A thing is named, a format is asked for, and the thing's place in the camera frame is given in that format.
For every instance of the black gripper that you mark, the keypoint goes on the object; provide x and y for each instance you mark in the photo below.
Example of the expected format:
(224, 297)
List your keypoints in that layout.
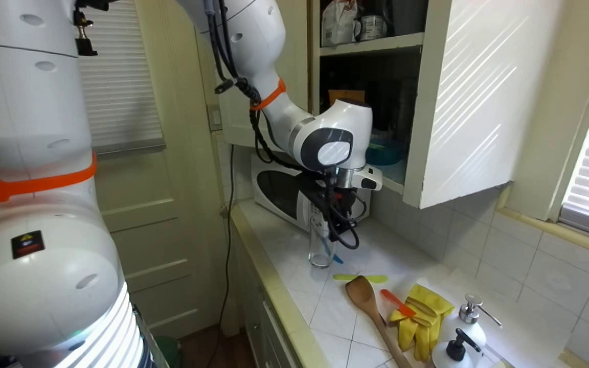
(333, 191)

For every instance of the clear glass cup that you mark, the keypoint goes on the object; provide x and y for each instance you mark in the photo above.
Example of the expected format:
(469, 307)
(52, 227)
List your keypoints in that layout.
(321, 248)

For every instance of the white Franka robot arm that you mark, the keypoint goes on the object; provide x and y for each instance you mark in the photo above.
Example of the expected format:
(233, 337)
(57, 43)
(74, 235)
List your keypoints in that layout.
(29, 272)

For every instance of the wooden spoon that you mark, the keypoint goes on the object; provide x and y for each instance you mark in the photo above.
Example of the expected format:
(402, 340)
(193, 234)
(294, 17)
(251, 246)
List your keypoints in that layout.
(365, 294)

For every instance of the teal bowl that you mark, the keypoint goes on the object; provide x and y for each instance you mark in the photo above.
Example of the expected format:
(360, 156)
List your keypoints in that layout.
(385, 152)

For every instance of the cream base cabinet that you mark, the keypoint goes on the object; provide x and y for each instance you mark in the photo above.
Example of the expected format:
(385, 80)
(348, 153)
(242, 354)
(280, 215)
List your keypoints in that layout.
(260, 320)

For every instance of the yellow rubber gloves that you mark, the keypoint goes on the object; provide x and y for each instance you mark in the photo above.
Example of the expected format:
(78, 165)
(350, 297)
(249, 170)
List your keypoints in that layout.
(427, 320)

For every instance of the cream panelled door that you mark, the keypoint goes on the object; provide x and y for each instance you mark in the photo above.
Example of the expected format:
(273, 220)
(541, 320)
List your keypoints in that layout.
(159, 225)

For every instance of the soap bottle silver pump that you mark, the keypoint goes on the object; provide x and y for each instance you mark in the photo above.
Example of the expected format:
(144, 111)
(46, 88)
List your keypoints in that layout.
(471, 320)

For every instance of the soap bottle black pump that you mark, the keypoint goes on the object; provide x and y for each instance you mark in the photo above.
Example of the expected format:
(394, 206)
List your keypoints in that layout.
(455, 348)

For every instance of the cream cabinet door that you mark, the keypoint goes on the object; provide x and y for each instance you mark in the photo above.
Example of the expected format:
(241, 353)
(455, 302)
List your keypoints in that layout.
(485, 88)

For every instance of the grey window blind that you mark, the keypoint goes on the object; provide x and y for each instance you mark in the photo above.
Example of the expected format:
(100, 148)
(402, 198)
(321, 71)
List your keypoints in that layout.
(127, 75)

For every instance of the black clamp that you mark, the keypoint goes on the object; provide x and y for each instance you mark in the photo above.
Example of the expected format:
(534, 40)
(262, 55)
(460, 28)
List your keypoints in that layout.
(85, 37)

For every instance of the cream wall cabinet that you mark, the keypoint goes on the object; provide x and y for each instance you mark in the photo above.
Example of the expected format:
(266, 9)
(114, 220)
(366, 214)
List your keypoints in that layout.
(413, 135)

